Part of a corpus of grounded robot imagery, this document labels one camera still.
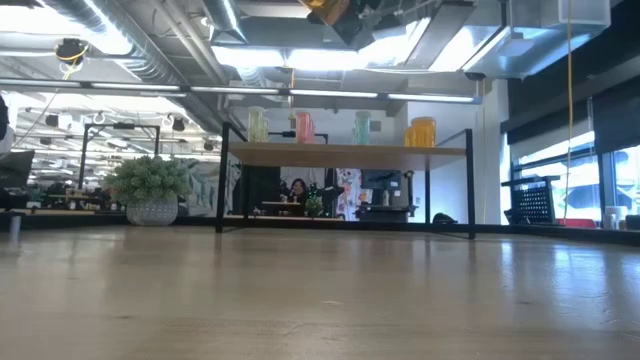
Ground teal medicine bottle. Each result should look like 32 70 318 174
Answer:
353 110 373 146

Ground white cup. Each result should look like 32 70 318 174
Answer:
294 111 313 146

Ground small clear medicine bottle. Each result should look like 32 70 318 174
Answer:
247 105 266 144

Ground wooden shelf black metal legs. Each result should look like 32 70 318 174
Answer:
214 121 476 240

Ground long ceiling light strip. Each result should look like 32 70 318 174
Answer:
0 78 281 97
288 88 484 105

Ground colourful floral banner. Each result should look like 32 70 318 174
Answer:
335 168 363 221

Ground person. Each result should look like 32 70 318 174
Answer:
285 177 310 205

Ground small green desk plant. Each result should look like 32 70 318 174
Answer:
304 194 326 219

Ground translucent ceiling box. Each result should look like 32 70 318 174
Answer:
529 0 612 44

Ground green succulent in patterned pot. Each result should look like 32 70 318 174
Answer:
103 154 194 227

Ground red seat cushion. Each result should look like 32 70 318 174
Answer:
554 217 597 229

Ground white cylinder container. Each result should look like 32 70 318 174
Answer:
601 205 625 231

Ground black office chair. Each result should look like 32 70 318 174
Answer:
37 180 77 210

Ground dark grey monitor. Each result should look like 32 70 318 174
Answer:
0 148 36 190

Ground silver ventilation duct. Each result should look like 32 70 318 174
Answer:
39 0 236 139
202 0 249 44

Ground black metal frame stand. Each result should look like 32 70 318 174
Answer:
79 122 162 197

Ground black ceiling cord reel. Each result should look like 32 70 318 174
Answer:
54 37 91 67

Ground black aluminium rig frame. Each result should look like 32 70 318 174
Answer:
0 209 640 247

